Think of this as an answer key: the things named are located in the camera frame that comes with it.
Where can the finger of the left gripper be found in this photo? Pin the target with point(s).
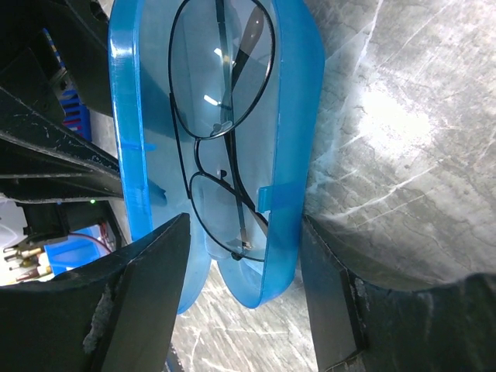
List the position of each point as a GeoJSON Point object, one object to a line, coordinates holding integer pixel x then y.
{"type": "Point", "coordinates": [61, 188]}

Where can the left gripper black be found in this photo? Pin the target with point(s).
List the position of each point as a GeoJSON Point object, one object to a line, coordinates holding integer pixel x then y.
{"type": "Point", "coordinates": [48, 47]}

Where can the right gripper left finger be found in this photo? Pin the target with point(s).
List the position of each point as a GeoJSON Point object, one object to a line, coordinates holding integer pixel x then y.
{"type": "Point", "coordinates": [116, 313]}

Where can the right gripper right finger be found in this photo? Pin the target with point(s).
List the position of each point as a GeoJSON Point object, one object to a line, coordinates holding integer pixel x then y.
{"type": "Point", "coordinates": [365, 316]}

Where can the blue translucent glasses case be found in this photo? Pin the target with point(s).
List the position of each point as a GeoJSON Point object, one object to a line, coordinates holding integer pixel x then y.
{"type": "Point", "coordinates": [274, 144]}

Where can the black thin sunglasses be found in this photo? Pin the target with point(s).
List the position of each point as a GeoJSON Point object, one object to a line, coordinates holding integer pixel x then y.
{"type": "Point", "coordinates": [220, 59]}

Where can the blue plastic basket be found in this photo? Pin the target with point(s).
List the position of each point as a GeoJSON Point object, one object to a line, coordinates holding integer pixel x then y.
{"type": "Point", "coordinates": [90, 242]}

